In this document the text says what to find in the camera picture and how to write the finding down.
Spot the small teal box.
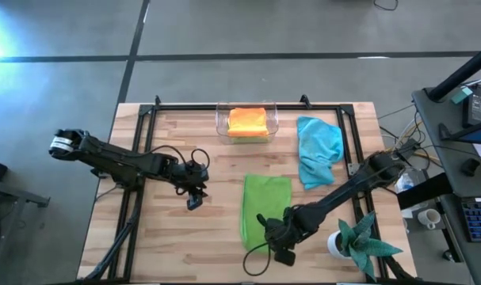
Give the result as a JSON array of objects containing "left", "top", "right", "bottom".
[{"left": 450, "top": 86, "right": 474, "bottom": 105}]

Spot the black aluminium table frame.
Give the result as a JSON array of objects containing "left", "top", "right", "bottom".
[{"left": 77, "top": 94, "right": 423, "bottom": 285}]

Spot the blue microfiber towel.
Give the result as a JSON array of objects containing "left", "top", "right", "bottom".
[{"left": 296, "top": 116, "right": 345, "bottom": 191}]

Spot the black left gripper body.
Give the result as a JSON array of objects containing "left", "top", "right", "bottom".
[{"left": 172, "top": 158, "right": 209, "bottom": 195}]

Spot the grey power strip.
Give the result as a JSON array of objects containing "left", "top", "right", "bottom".
[{"left": 398, "top": 137, "right": 422, "bottom": 159}]

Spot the clear plastic bottle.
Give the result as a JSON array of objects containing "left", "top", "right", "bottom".
[{"left": 392, "top": 172, "right": 418, "bottom": 195}]

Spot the white mug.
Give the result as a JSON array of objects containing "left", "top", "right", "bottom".
[{"left": 417, "top": 208, "right": 442, "bottom": 230}]

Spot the clear plastic bin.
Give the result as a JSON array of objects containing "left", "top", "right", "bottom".
[{"left": 215, "top": 101, "right": 280, "bottom": 146}]

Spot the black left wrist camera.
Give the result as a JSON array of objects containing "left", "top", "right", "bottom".
[{"left": 185, "top": 193, "right": 204, "bottom": 211}]

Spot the black power adapter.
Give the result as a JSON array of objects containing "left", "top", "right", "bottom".
[{"left": 463, "top": 93, "right": 481, "bottom": 127}]

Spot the black floor cable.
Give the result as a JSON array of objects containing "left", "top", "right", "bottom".
[{"left": 372, "top": 0, "right": 399, "bottom": 12}]

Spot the grey cart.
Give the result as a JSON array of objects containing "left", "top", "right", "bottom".
[{"left": 0, "top": 177, "right": 51, "bottom": 285}]

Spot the black pole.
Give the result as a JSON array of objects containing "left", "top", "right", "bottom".
[{"left": 427, "top": 41, "right": 481, "bottom": 102}]

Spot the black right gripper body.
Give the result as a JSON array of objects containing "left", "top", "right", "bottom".
[{"left": 265, "top": 211, "right": 308, "bottom": 250}]

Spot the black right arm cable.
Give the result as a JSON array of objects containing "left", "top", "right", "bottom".
[{"left": 242, "top": 241, "right": 273, "bottom": 277}]

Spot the orange microfiber towel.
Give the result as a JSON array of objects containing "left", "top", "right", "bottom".
[{"left": 227, "top": 107, "right": 269, "bottom": 139}]

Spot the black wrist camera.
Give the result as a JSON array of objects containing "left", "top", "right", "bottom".
[
  {"left": 273, "top": 248, "right": 296, "bottom": 267},
  {"left": 185, "top": 193, "right": 204, "bottom": 211}
]

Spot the black keyboard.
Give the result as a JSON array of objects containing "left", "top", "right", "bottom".
[{"left": 460, "top": 196, "right": 481, "bottom": 243}]

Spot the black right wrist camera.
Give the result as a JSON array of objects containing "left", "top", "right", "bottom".
[{"left": 273, "top": 248, "right": 296, "bottom": 267}]

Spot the grey desk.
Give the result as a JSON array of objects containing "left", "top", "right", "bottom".
[{"left": 411, "top": 85, "right": 481, "bottom": 285}]

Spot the black flat panel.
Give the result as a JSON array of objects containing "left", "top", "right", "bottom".
[{"left": 396, "top": 172, "right": 455, "bottom": 211}]

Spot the teal plant in white pot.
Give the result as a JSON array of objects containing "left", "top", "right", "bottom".
[{"left": 326, "top": 211, "right": 403, "bottom": 283}]

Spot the green microfiber towel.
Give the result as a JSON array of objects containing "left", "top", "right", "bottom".
[{"left": 239, "top": 173, "right": 293, "bottom": 254}]

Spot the black computer mouse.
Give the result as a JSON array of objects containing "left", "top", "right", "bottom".
[{"left": 460, "top": 158, "right": 481, "bottom": 177}]

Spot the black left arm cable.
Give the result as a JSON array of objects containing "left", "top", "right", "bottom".
[{"left": 144, "top": 145, "right": 212, "bottom": 171}]

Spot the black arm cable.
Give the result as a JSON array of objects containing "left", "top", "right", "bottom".
[
  {"left": 144, "top": 145, "right": 212, "bottom": 171},
  {"left": 242, "top": 241, "right": 273, "bottom": 277}
]

